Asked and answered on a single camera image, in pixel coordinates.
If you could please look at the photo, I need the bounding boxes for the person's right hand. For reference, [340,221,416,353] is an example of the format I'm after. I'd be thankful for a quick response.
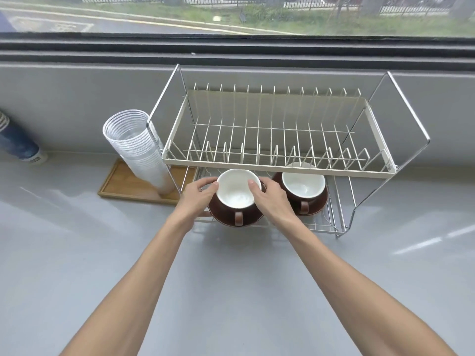
[247,177,298,238]

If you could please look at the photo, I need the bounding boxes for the brown cup white inside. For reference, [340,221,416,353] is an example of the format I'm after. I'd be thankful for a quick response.
[213,168,263,226]
[281,162,327,216]

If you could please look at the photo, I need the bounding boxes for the dark window frame rail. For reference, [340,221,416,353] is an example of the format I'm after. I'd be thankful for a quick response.
[0,32,475,73]

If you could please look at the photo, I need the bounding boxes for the person's left forearm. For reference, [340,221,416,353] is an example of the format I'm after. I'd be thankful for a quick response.
[59,214,197,356]

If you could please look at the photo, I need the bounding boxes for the person's right forearm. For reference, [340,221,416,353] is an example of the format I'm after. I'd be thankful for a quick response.
[274,218,458,356]

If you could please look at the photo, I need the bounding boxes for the stack of clear plastic cups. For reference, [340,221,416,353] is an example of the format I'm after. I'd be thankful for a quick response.
[102,109,176,197]

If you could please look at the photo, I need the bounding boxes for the wooden tray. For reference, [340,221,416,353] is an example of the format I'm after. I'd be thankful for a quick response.
[97,158,199,207]

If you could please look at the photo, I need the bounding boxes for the brown saucer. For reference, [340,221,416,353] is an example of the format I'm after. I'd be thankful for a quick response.
[272,171,329,217]
[207,194,266,229]

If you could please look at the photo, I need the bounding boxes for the stack of blue paper cups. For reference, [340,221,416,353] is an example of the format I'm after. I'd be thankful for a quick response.
[0,110,48,167]

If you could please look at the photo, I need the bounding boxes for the cream wire plate rack basket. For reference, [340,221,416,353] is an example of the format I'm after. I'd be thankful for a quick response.
[161,83,398,178]

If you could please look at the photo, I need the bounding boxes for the person's left hand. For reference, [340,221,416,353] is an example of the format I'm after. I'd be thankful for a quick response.
[174,177,220,235]

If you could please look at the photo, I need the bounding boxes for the chrome wire dish rack frame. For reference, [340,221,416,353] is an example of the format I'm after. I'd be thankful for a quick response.
[146,64,431,239]

